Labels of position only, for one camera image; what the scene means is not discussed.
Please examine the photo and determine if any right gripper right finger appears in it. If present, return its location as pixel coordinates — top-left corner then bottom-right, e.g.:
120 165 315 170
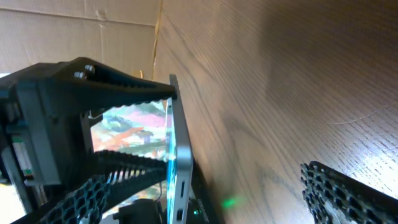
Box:
300 161 397 223

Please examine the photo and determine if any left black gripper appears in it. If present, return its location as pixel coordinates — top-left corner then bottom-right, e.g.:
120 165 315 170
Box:
1 57 177 187

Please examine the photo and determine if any blue screen Galaxy smartphone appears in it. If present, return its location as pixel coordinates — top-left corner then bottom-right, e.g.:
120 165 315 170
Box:
88 73 194 224

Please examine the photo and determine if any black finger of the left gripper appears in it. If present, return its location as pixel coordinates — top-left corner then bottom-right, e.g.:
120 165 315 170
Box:
90 151 167 211

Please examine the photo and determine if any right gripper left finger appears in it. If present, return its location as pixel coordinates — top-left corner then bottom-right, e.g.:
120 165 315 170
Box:
12 177 113 224

